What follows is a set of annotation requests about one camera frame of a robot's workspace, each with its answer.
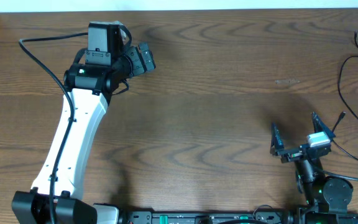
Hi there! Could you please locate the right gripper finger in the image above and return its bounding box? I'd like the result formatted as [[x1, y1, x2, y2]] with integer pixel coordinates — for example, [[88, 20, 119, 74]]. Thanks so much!
[[311, 112, 336, 140], [270, 123, 284, 156]]

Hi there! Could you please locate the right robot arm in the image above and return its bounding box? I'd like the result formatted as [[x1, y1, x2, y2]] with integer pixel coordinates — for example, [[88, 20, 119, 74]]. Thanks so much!
[[270, 112, 353, 215]]

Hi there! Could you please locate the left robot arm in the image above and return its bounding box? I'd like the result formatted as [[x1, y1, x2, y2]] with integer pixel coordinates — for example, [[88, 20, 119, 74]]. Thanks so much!
[[11, 21, 156, 223]]

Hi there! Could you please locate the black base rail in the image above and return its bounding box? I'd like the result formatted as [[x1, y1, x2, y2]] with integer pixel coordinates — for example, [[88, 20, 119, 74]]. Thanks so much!
[[117, 209, 358, 224]]

